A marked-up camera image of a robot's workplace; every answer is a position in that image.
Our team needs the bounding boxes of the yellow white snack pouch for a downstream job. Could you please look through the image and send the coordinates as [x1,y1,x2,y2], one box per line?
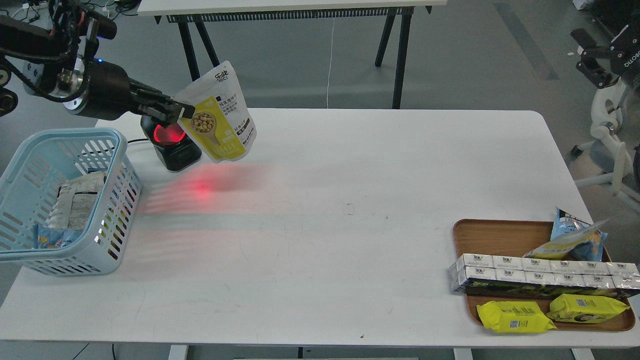
[523,219,607,260]
[173,60,258,163]

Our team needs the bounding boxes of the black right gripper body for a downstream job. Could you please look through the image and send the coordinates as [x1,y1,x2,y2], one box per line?
[610,25,640,93]

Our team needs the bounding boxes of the background table black legs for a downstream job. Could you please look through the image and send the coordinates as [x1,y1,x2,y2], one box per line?
[136,0,448,110]

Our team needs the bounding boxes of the yellow wet wipes pack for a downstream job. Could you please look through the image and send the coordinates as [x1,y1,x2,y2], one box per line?
[476,301,557,334]
[546,293,631,324]

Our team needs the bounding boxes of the white chair base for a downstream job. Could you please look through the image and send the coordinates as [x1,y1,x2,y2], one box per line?
[571,79,639,212]

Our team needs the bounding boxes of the black barcode scanner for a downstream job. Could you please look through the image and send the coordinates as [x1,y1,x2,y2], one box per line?
[140,115,202,173]

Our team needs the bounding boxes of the white hanging cable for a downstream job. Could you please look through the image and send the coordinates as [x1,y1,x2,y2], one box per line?
[326,19,335,109]

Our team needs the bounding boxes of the white snack bag in basket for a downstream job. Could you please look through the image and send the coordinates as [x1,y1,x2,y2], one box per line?
[45,171,106,232]

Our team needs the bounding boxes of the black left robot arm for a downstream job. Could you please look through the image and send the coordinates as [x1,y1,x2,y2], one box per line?
[1,0,195,128]

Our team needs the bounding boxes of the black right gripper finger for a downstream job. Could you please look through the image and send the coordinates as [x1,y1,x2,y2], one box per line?
[570,28,618,60]
[576,60,621,89]

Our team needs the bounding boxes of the blue snack bag in basket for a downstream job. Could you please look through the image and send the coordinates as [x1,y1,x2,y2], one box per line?
[32,224,82,249]

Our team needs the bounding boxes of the white milk carton pack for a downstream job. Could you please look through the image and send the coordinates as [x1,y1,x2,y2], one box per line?
[448,253,640,299]

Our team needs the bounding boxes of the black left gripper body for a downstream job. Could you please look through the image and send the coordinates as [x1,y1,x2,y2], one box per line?
[65,59,163,121]

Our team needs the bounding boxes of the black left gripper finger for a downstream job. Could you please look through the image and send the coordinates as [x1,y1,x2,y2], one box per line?
[137,97,195,126]

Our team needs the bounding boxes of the light blue plastic basket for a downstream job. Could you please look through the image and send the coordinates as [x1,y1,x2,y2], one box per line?
[0,127,143,277]

